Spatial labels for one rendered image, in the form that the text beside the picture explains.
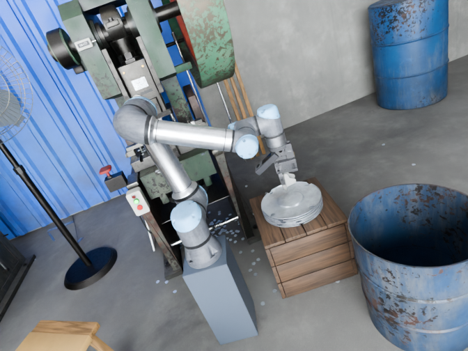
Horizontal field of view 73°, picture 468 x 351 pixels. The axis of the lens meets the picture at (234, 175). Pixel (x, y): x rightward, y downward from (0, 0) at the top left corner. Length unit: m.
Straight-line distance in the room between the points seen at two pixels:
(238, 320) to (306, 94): 2.45
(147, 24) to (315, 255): 1.33
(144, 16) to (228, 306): 1.36
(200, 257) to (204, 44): 0.89
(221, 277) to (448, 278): 0.74
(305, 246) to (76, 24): 1.43
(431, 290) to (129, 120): 1.05
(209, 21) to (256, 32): 1.70
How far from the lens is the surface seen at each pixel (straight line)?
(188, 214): 1.17
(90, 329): 1.55
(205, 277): 1.28
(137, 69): 1.75
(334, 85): 3.51
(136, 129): 1.03
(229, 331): 1.53
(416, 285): 1.13
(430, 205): 1.43
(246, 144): 1.00
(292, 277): 1.55
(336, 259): 1.56
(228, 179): 1.72
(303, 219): 1.43
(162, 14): 1.79
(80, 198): 3.34
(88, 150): 3.16
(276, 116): 1.14
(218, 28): 1.46
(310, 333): 1.52
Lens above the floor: 1.27
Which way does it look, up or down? 27 degrees down
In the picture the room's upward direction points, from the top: 20 degrees counter-clockwise
